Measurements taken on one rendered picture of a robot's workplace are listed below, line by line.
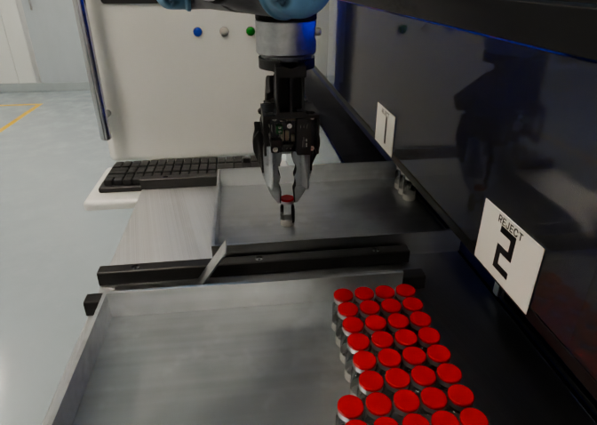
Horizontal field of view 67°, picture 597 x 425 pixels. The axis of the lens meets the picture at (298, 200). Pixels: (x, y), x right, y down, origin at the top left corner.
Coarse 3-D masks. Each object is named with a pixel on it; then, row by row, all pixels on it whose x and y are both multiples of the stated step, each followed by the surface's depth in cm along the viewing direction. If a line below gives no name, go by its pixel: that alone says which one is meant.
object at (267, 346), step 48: (192, 288) 51; (240, 288) 51; (288, 288) 52; (336, 288) 53; (96, 336) 46; (144, 336) 48; (192, 336) 48; (240, 336) 48; (288, 336) 48; (96, 384) 43; (144, 384) 43; (192, 384) 43; (240, 384) 43; (288, 384) 43; (336, 384) 43
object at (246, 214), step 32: (224, 192) 80; (256, 192) 80; (288, 192) 80; (320, 192) 80; (352, 192) 80; (384, 192) 80; (224, 224) 70; (256, 224) 70; (320, 224) 70; (352, 224) 70; (384, 224) 70; (416, 224) 70
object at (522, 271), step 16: (496, 208) 39; (496, 224) 39; (512, 224) 36; (480, 240) 41; (496, 240) 39; (528, 240) 34; (480, 256) 42; (528, 256) 34; (496, 272) 39; (512, 272) 37; (528, 272) 35; (512, 288) 37; (528, 288) 35; (528, 304) 35
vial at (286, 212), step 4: (284, 204) 67; (288, 204) 67; (292, 204) 68; (280, 208) 68; (284, 208) 68; (288, 208) 68; (292, 208) 68; (280, 212) 69; (284, 212) 68; (288, 212) 68; (280, 216) 69; (284, 216) 68; (288, 216) 68; (284, 220) 68; (288, 220) 68; (284, 224) 69; (288, 224) 69; (292, 224) 69
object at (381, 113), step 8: (384, 112) 67; (384, 120) 68; (392, 120) 64; (376, 128) 72; (384, 128) 68; (392, 128) 64; (376, 136) 72; (392, 136) 64; (384, 144) 68; (392, 144) 65
